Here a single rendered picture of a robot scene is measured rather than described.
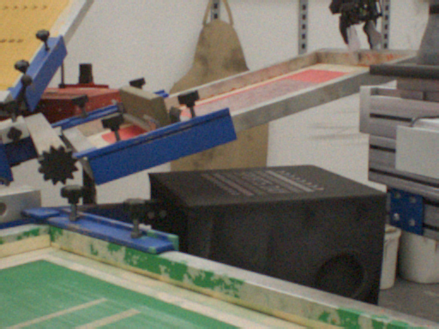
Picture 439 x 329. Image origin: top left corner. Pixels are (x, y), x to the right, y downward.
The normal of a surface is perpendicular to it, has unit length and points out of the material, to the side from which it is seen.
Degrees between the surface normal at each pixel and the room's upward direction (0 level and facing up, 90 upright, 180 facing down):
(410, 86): 90
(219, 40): 90
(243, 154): 91
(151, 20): 90
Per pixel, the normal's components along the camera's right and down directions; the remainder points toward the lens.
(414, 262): -0.60, 0.19
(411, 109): -0.90, 0.07
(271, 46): 0.29, 0.16
